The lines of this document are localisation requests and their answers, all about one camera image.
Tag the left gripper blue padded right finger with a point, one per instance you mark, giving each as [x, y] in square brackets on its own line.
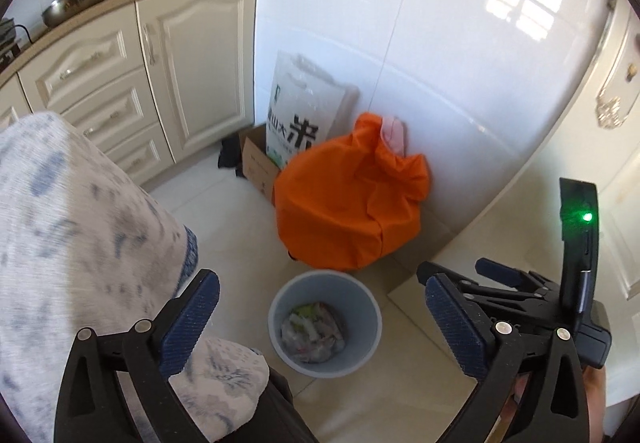
[553, 406]

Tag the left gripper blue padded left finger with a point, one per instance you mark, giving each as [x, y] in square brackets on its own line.
[91, 405]

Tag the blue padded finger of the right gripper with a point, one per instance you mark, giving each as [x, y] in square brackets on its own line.
[504, 275]
[428, 269]

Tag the clear plastic bag bundle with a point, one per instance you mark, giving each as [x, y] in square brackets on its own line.
[313, 333]

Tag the grey blue trash bin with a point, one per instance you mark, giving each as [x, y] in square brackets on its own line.
[355, 304]

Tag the person's right hand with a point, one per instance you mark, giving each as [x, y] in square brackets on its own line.
[594, 381]

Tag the orange cloth bag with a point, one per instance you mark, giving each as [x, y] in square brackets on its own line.
[352, 200]

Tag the cardboard box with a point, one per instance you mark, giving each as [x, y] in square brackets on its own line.
[257, 167]

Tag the white rice bag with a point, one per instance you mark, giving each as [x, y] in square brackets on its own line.
[307, 107]

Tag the lower cream cabinets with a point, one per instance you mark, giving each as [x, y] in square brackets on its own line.
[149, 82]

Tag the black gas stove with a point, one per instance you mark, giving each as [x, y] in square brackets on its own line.
[10, 49]

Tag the cream door with ornate handle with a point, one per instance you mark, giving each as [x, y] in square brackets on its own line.
[581, 124]

